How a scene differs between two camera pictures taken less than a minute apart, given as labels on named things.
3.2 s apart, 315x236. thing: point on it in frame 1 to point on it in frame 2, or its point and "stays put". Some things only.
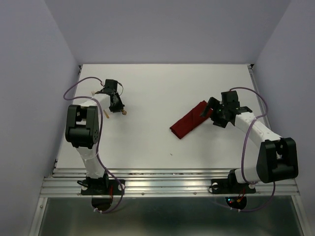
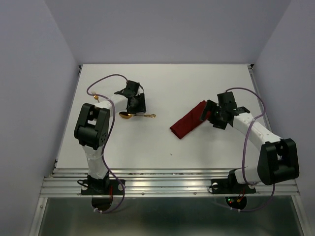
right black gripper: (212, 103) stays put
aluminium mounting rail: (159, 182) stays put
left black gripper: (120, 106) to (141, 106)
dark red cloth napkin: (191, 120) stays put
